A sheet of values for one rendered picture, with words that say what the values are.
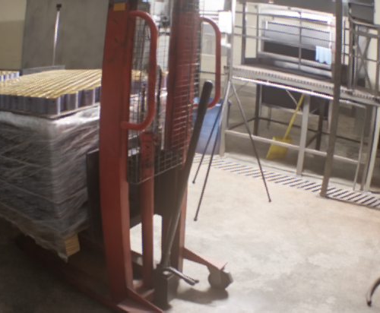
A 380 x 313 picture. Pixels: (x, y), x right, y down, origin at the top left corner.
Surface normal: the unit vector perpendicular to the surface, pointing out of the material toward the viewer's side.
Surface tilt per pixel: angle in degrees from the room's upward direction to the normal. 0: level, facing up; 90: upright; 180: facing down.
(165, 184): 90
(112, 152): 90
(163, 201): 90
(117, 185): 90
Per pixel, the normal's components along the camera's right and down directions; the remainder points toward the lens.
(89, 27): -0.51, 0.24
